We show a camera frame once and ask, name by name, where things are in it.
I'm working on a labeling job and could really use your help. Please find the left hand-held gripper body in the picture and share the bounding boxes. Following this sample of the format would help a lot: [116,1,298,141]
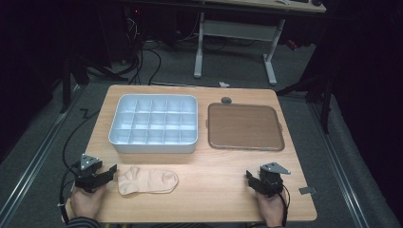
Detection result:
[74,153,105,194]

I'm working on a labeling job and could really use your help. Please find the metal floor rail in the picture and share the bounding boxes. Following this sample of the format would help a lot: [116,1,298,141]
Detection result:
[308,102,373,228]
[0,85,84,224]

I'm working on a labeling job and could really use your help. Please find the person's left hand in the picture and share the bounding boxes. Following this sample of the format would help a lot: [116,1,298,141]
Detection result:
[69,183,107,220]

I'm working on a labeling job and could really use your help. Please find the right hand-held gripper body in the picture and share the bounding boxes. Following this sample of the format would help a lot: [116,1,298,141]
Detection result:
[258,161,292,200]

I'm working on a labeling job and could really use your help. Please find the white-legged wooden desk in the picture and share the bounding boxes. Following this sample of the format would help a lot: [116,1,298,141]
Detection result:
[193,0,327,86]

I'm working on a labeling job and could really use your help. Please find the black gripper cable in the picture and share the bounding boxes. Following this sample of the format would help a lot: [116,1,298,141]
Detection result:
[58,108,102,226]
[278,184,291,228]

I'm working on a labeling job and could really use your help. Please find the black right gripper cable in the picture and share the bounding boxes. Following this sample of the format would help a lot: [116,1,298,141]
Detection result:
[278,184,291,228]

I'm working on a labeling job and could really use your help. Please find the beige sock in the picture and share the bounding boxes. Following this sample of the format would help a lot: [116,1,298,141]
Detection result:
[117,165,180,196]

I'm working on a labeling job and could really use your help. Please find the person's right hand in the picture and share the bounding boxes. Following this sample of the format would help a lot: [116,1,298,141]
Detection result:
[255,189,288,228]

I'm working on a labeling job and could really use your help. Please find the black metal stand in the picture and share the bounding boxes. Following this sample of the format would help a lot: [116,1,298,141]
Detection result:
[59,53,129,115]
[275,70,337,135]

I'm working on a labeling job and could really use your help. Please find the white divided storage box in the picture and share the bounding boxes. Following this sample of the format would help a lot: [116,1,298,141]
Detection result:
[107,93,200,155]

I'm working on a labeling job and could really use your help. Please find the grey tape piece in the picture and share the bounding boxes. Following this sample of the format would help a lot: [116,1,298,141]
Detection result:
[298,185,317,196]

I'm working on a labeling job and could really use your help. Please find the brown tray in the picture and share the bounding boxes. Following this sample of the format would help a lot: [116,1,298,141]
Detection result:
[207,103,285,152]

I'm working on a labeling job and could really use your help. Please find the black floor cables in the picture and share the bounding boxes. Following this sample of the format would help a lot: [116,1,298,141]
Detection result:
[122,39,163,86]

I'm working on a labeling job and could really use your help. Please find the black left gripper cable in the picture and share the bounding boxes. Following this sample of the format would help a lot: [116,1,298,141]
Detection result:
[58,108,102,226]

